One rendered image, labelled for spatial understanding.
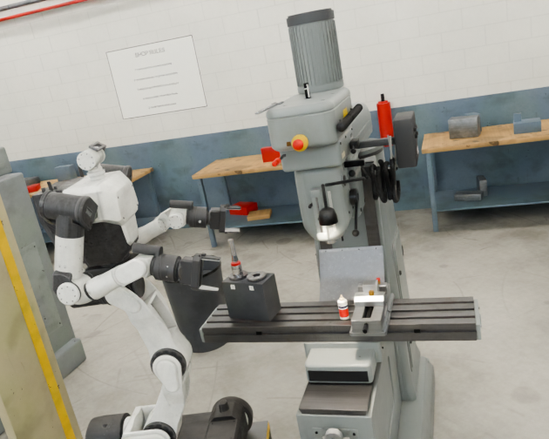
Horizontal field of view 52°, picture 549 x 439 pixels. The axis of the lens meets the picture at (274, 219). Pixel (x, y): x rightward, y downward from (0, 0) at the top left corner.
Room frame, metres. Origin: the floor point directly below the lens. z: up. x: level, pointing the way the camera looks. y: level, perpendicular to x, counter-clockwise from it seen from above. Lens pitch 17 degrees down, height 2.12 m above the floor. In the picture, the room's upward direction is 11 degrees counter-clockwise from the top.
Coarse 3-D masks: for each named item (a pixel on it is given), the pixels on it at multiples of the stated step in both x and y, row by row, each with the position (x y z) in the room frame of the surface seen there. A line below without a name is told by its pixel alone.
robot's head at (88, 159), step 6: (90, 150) 2.00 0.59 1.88; (102, 150) 2.06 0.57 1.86; (78, 156) 1.97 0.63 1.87; (84, 156) 1.97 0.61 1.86; (90, 156) 1.96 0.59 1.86; (96, 156) 1.98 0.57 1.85; (102, 156) 2.06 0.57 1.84; (78, 162) 1.97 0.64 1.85; (84, 162) 1.97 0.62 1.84; (90, 162) 1.96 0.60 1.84; (96, 162) 1.97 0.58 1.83; (84, 168) 1.97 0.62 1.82; (90, 168) 1.97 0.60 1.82; (96, 168) 2.01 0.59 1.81; (102, 168) 2.03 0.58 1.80; (90, 174) 1.99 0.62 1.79
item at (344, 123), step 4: (360, 104) 2.42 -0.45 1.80; (356, 108) 2.32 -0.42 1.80; (360, 108) 2.36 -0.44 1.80; (352, 112) 2.21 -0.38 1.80; (356, 112) 2.26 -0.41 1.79; (348, 116) 2.13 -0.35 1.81; (352, 116) 2.17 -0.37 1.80; (356, 116) 2.28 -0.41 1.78; (340, 120) 2.10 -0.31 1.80; (344, 120) 2.05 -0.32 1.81; (348, 120) 2.07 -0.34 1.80; (352, 120) 2.15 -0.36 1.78; (340, 124) 2.01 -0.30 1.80; (344, 124) 2.00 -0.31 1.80; (348, 124) 2.05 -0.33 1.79; (336, 128) 2.01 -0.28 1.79; (340, 128) 2.01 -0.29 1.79; (344, 128) 2.00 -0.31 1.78
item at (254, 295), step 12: (228, 276) 2.40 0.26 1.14; (240, 276) 2.38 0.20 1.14; (252, 276) 2.35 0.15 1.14; (264, 276) 2.33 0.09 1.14; (228, 288) 2.37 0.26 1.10; (240, 288) 2.34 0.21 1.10; (252, 288) 2.30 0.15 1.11; (264, 288) 2.28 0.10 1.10; (276, 288) 2.37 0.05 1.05; (228, 300) 2.38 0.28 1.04; (240, 300) 2.34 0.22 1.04; (252, 300) 2.31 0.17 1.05; (264, 300) 2.28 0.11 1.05; (276, 300) 2.35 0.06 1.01; (228, 312) 2.39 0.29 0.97; (240, 312) 2.35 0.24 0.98; (252, 312) 2.32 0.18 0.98; (264, 312) 2.28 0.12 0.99; (276, 312) 2.34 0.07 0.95
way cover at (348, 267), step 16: (320, 256) 2.62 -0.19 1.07; (336, 256) 2.59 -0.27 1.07; (352, 256) 2.56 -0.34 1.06; (368, 256) 2.53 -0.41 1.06; (320, 272) 2.58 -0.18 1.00; (336, 272) 2.56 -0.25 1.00; (352, 272) 2.53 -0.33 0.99; (368, 272) 2.50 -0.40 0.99; (320, 288) 2.53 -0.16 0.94; (336, 288) 2.51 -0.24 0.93; (352, 288) 2.48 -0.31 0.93
